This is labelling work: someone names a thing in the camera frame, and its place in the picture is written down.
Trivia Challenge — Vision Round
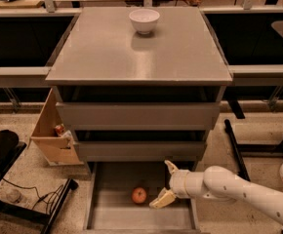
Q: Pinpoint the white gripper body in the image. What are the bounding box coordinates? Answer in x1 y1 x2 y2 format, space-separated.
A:
169 170 189 199

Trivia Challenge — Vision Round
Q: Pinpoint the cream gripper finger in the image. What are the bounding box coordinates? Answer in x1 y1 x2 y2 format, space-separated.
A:
149 188 176 209
164 160 179 175

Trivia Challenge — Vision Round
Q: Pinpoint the red apple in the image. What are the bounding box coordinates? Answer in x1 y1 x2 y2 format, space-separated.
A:
131 187 147 204

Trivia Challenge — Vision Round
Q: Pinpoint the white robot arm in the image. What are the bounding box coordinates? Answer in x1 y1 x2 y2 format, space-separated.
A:
149 160 283 225

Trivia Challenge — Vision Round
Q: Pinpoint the grey open bottom drawer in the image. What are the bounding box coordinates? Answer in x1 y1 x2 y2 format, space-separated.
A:
85 162 200 234

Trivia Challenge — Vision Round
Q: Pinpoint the grey middle drawer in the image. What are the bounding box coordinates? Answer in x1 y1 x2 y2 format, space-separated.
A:
74 141 206 162

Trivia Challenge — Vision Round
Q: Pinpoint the grey drawer cabinet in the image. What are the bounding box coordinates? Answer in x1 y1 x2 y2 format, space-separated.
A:
45 6 233 176

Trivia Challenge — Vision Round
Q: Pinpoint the grey top drawer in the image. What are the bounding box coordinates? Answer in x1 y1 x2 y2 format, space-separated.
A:
56 102 220 131

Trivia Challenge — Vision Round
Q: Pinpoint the black table leg base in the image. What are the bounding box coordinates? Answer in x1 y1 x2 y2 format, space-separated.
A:
224 119 283 180

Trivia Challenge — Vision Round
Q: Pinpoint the wooden box on floor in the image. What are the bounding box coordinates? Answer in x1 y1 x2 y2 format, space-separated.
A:
30 90 82 166

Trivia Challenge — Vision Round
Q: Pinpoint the red snack packet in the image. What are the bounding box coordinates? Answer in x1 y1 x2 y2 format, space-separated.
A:
55 124 65 137

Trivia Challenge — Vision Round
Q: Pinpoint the white ceramic bowl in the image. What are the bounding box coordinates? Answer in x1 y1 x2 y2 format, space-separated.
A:
129 9 160 34

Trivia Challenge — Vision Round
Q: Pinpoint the left metal railing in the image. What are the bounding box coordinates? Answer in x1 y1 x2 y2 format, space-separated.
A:
0 8 81 88

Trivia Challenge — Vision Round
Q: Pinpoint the black cable on floor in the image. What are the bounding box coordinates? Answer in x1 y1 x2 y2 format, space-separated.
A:
1 177 65 215

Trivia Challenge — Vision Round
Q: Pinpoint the black cart frame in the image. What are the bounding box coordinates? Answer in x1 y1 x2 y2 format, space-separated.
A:
0 129 80 234

